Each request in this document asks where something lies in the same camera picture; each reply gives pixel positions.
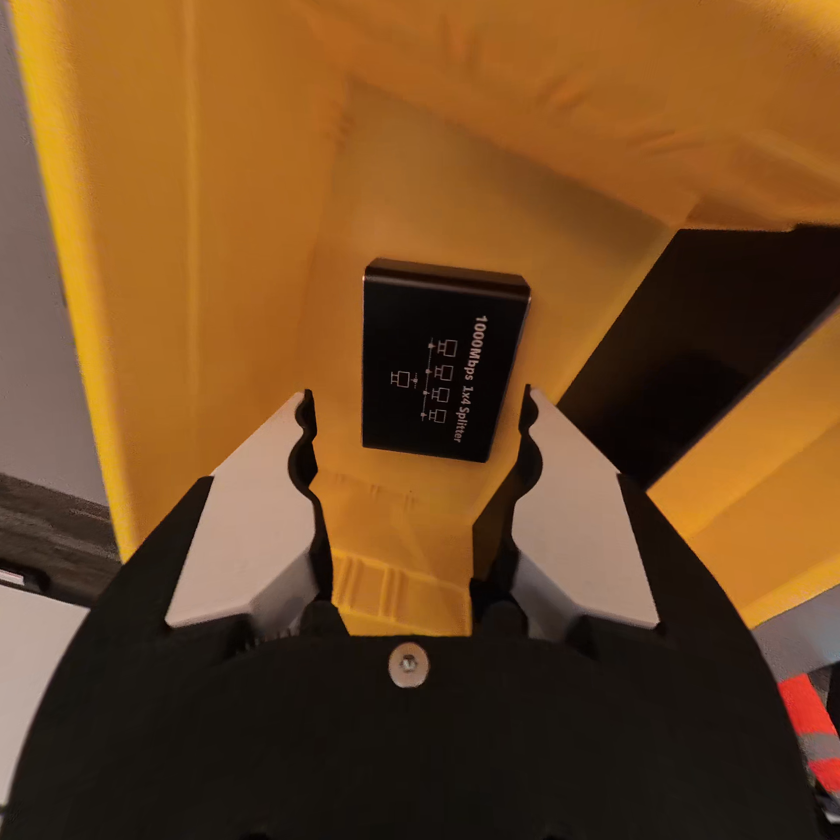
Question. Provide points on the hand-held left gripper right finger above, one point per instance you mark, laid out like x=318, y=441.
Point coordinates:
x=577, y=525

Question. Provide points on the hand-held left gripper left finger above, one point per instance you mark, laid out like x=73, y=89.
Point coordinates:
x=243, y=525

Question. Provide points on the black ethernet splitter box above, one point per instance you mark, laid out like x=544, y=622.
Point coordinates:
x=407, y=341

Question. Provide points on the yellow plastic bin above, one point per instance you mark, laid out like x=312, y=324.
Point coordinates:
x=197, y=197

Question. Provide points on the orange striped safety cone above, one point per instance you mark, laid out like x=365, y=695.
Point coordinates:
x=804, y=715

